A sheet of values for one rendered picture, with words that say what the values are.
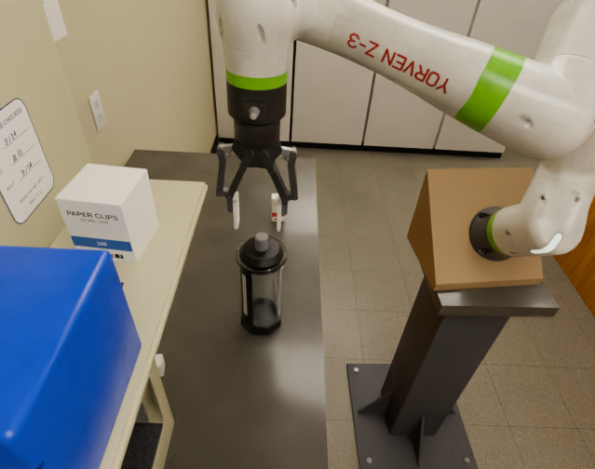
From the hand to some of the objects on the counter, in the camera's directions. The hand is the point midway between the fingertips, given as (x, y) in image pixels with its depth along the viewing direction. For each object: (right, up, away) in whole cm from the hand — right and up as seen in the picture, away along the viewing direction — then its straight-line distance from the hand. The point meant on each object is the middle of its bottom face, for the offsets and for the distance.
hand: (257, 215), depth 78 cm
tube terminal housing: (-29, -50, -11) cm, 59 cm away
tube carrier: (-1, -24, +21) cm, 31 cm away
